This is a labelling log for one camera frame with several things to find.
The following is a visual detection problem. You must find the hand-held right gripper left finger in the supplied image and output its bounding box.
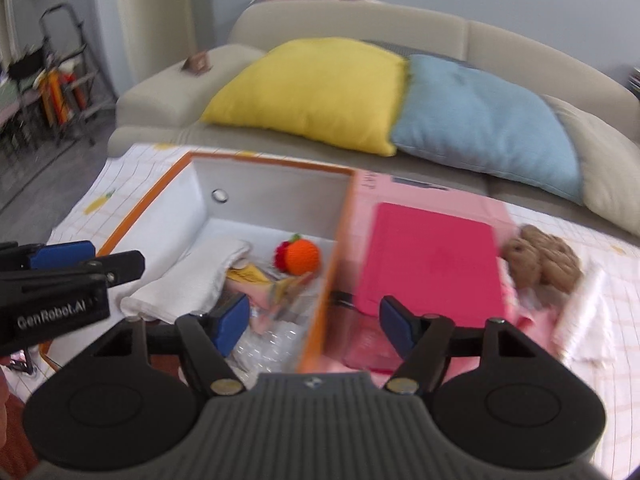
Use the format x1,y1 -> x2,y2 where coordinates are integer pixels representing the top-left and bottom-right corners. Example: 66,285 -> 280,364
90,294 -> 250,397

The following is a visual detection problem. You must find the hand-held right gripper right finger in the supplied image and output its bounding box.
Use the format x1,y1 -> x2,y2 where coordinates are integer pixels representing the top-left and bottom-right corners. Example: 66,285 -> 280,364
379,296 -> 543,395

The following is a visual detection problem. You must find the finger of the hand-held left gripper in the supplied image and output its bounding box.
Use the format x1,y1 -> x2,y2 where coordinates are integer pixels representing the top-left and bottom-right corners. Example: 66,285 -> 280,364
67,251 -> 146,288
0,241 -> 96,273

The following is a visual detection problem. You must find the clear crinkled plastic bag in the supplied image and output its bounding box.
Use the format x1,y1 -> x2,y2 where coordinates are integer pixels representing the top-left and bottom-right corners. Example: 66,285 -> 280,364
232,310 -> 313,376

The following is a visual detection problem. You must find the yellow snack packet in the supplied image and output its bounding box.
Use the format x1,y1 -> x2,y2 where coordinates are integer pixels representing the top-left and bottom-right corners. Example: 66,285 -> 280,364
225,265 -> 311,311

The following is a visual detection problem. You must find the orange storage box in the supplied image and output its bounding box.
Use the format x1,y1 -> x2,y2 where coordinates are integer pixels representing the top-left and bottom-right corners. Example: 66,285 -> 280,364
40,150 -> 358,376

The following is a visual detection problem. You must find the orange crochet ball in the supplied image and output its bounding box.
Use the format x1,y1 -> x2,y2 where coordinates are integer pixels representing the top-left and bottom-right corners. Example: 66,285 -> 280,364
272,234 -> 322,277

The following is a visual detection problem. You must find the pink box with red candies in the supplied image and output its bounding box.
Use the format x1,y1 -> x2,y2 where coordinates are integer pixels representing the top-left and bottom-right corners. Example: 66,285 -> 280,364
345,202 -> 516,373

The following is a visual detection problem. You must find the checked fruit print sheet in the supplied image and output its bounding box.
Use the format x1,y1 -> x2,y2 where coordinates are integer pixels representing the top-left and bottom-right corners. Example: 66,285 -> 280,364
0,142 -> 640,476

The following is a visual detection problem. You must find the red woven cloth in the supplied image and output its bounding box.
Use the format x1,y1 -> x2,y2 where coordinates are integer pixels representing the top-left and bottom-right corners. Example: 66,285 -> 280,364
0,370 -> 38,466

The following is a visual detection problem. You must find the pink mat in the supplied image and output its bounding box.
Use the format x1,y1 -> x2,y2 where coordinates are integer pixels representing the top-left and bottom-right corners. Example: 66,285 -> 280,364
320,170 -> 566,376

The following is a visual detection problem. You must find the metal folding cart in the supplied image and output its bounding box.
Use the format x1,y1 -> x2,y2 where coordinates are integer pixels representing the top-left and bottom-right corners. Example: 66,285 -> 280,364
5,4 -> 118,146

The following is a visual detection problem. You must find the brown scrunchie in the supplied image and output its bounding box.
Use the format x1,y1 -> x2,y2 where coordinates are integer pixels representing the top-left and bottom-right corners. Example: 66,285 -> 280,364
501,225 -> 583,291

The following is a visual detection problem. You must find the blue pillow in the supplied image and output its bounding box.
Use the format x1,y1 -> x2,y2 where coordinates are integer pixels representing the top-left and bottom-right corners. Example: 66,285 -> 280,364
390,54 -> 586,206

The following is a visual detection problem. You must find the small brown stand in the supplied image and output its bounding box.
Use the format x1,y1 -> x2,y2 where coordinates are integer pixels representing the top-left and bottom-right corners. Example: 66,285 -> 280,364
182,51 -> 212,73

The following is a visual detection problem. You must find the yellow pillow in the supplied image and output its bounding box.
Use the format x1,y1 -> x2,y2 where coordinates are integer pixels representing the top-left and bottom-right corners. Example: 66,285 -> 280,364
200,37 -> 407,157

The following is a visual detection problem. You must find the room door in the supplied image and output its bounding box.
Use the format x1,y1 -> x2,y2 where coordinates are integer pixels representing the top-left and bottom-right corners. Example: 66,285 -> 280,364
115,0 -> 213,61

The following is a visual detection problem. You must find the grey-green pillow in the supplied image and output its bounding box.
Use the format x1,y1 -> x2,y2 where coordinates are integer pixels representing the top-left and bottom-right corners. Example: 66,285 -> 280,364
545,95 -> 640,238

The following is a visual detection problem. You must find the beige sofa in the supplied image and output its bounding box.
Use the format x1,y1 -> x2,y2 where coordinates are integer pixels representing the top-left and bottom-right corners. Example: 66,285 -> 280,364
107,0 -> 640,241

